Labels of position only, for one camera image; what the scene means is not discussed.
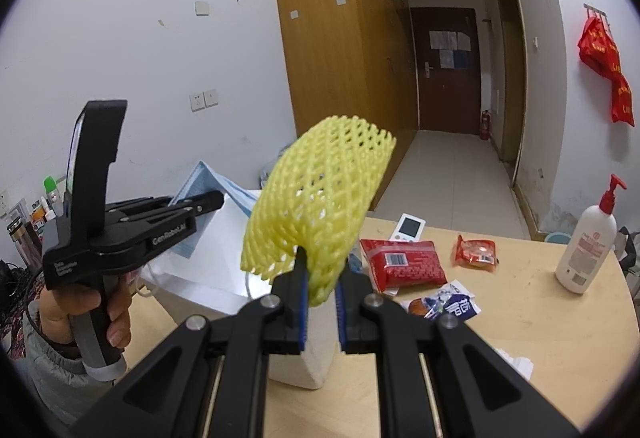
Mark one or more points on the white lotion pump bottle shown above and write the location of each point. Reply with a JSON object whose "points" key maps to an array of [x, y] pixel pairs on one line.
{"points": [[585, 248]]}

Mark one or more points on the wooden side door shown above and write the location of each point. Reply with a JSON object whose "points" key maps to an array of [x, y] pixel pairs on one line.
{"points": [[512, 83]]}

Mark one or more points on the papers on door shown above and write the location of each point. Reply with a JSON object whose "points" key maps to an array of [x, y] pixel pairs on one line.
{"points": [[450, 48]]}

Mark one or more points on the small red snack packet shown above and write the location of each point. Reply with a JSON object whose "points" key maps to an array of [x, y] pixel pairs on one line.
{"points": [[476, 252]]}

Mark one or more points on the grey cloth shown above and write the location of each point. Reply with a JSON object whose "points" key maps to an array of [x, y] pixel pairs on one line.
{"points": [[272, 168]]}

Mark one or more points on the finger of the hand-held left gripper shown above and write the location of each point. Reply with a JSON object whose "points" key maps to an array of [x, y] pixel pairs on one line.
{"points": [[200, 204]]}

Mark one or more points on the blue and white wrapper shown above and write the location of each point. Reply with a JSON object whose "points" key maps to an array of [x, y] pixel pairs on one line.
{"points": [[455, 303]]}

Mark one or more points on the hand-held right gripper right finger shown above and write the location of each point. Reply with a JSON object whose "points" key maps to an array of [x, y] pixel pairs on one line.
{"points": [[341, 313]]}

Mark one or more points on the dark bag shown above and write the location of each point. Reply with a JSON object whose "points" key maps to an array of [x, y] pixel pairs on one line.
{"points": [[630, 263]]}

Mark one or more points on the white handheld device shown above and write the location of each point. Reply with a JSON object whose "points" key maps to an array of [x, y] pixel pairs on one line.
{"points": [[409, 227]]}

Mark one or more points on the white tissue stack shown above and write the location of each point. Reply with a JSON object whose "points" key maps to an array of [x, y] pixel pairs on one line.
{"points": [[517, 363]]}

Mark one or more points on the blue face mask pack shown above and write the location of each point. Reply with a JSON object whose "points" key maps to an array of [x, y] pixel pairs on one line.
{"points": [[210, 178]]}

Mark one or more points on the dark thermos flask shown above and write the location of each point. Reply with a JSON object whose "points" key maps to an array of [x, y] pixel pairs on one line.
{"points": [[22, 248]]}

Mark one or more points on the white wall socket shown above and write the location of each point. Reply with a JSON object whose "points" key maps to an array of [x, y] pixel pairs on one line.
{"points": [[202, 100]]}

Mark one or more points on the wooden wardrobe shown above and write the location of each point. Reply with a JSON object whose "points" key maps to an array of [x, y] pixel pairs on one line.
{"points": [[340, 58]]}

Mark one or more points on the person's left forearm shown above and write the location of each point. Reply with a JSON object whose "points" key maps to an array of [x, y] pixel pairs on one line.
{"points": [[55, 378]]}

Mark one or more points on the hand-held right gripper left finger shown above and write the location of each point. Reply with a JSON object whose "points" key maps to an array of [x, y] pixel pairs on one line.
{"points": [[301, 308]]}

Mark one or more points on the green capped bottle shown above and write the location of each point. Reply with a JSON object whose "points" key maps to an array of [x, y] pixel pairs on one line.
{"points": [[51, 193]]}

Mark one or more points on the white foam box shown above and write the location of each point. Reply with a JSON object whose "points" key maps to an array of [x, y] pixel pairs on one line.
{"points": [[200, 268]]}

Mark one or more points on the blue basin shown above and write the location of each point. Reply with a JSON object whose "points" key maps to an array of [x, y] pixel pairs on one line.
{"points": [[560, 238]]}

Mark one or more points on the wall hook rack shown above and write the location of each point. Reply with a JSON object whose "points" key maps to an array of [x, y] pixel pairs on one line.
{"points": [[595, 10]]}

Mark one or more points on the dark brown door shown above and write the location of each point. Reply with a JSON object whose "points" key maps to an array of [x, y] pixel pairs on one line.
{"points": [[445, 93]]}

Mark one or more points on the person's left hand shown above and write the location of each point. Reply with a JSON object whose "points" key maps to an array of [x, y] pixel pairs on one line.
{"points": [[57, 313]]}

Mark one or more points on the red bag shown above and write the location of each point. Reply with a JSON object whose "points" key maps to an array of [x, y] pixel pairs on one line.
{"points": [[607, 63]]}

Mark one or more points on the large red snack packet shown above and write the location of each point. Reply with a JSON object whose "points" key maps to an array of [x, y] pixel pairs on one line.
{"points": [[400, 263]]}

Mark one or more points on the yellow foam fruit net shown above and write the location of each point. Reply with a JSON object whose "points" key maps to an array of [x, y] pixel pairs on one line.
{"points": [[280, 228]]}

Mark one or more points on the red fire extinguisher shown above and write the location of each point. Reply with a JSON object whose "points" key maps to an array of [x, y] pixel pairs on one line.
{"points": [[485, 126]]}

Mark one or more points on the white wall switch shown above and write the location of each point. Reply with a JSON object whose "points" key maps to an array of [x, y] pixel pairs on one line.
{"points": [[202, 8]]}

